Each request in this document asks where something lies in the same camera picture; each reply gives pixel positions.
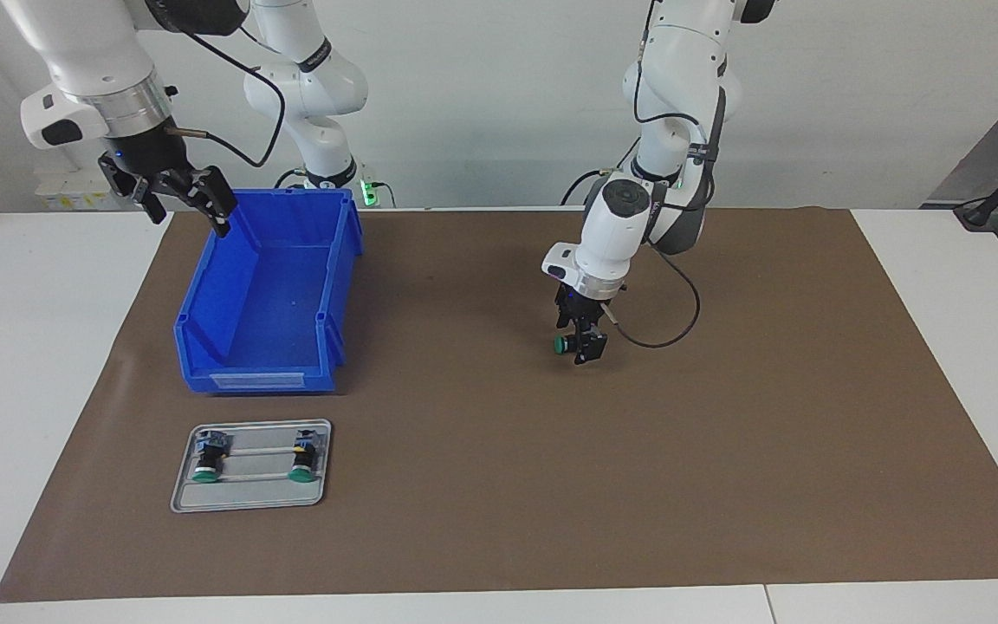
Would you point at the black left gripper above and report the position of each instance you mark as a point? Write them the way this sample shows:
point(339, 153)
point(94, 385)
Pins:
point(581, 303)

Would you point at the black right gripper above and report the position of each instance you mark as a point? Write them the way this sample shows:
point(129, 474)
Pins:
point(148, 152)

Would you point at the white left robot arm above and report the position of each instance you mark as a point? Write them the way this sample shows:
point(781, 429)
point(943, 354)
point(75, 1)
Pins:
point(620, 217)

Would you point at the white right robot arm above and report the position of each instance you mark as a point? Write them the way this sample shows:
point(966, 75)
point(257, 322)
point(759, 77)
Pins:
point(83, 52)

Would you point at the white box yellow label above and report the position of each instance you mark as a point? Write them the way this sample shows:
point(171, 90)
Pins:
point(66, 195)

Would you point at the blue plastic storage bin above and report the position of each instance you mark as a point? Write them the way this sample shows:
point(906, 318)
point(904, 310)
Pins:
point(265, 295)

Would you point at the brown table mat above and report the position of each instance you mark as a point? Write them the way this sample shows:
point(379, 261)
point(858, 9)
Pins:
point(499, 485)

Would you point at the green lit base connector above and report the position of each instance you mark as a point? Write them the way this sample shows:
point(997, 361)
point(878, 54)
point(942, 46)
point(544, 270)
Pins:
point(370, 191)

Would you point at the silver metal tray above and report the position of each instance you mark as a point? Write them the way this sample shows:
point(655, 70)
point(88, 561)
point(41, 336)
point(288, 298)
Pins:
point(248, 498)

